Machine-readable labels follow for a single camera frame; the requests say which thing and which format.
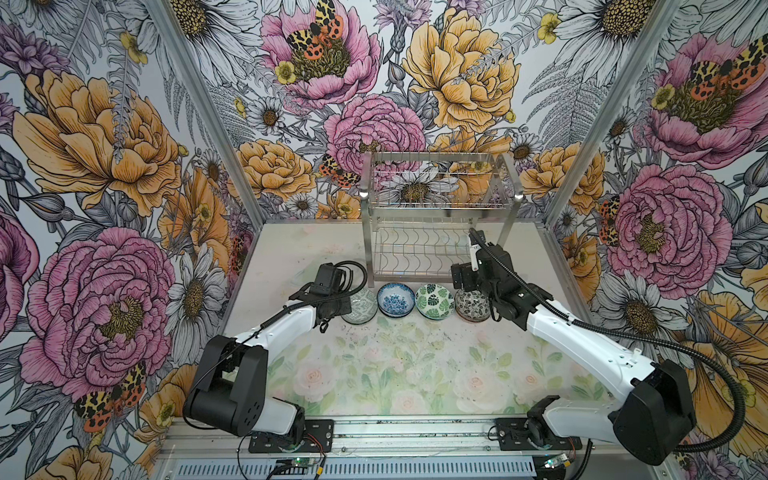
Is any blue floral bowl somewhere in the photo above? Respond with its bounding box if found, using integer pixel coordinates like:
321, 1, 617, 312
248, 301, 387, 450
377, 282, 416, 318

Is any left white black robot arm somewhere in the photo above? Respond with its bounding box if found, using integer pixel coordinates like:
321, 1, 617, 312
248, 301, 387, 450
182, 260, 368, 444

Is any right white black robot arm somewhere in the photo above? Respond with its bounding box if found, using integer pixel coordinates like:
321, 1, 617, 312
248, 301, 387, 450
451, 229, 696, 466

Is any steel two-tier dish rack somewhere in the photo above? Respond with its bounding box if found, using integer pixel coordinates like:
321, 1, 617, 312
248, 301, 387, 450
359, 152, 525, 286

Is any dark leaf pattern bowl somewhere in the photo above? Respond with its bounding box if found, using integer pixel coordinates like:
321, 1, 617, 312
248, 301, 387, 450
455, 289, 491, 323

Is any green leaf pattern bowl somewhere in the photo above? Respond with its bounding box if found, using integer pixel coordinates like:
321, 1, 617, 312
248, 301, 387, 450
416, 283, 455, 321

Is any left green circuit board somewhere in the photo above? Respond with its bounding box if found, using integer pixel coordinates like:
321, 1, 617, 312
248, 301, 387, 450
268, 457, 327, 479

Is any green circuit board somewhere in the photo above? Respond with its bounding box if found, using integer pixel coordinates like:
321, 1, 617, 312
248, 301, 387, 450
268, 457, 327, 479
533, 453, 571, 470

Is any right green circuit board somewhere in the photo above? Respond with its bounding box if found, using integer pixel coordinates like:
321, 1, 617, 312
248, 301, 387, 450
533, 453, 571, 470

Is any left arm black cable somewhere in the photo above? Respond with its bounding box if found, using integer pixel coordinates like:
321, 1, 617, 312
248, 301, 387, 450
182, 259, 368, 430

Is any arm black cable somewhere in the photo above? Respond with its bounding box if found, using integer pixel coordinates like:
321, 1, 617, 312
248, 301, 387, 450
473, 230, 746, 454
182, 259, 368, 430

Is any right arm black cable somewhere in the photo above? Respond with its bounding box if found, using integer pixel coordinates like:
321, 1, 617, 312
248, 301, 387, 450
473, 230, 746, 454

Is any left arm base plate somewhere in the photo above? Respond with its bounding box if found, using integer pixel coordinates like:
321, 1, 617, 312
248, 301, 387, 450
248, 419, 335, 454

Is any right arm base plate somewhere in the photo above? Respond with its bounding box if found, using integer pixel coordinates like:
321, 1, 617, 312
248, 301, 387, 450
492, 417, 583, 452

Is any aluminium front rail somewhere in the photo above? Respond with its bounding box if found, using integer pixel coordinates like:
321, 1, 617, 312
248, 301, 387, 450
160, 414, 588, 459

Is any left aluminium frame post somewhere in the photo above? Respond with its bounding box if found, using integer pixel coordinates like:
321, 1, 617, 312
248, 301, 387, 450
147, 1, 264, 233

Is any aluminium frame post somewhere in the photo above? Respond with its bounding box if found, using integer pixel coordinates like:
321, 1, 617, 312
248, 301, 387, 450
147, 1, 264, 233
543, 0, 681, 228

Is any white vented cable duct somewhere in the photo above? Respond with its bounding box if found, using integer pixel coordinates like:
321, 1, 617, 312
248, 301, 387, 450
164, 456, 536, 479

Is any right aluminium frame post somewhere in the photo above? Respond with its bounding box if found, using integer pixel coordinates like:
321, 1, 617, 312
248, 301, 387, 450
543, 0, 681, 228

